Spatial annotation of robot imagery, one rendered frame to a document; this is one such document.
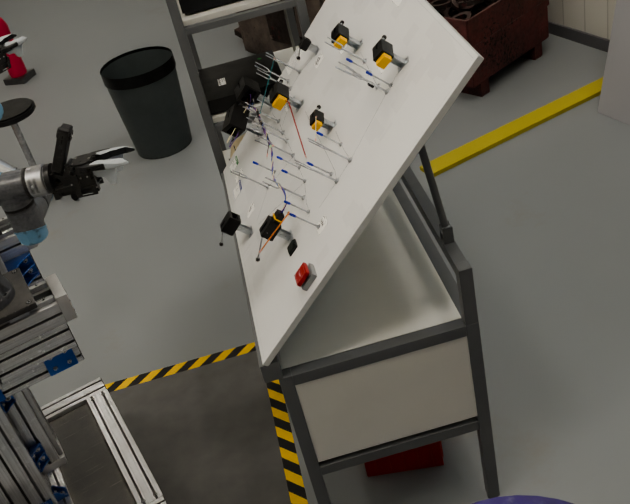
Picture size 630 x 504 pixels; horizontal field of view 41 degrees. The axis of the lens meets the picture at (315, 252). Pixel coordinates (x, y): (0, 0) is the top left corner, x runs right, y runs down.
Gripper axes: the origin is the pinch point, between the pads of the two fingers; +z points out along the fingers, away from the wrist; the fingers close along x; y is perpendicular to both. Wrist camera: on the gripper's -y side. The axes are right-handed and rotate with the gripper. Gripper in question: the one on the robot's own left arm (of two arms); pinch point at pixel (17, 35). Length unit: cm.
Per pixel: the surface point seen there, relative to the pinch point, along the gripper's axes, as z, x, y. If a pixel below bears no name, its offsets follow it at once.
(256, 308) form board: -28, 117, 54
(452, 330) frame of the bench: -6, 171, 56
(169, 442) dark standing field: -32, 59, 151
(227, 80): 63, 35, 41
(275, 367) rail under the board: -43, 135, 56
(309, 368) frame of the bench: -36, 141, 60
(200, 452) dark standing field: -31, 75, 149
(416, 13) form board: 33, 139, -19
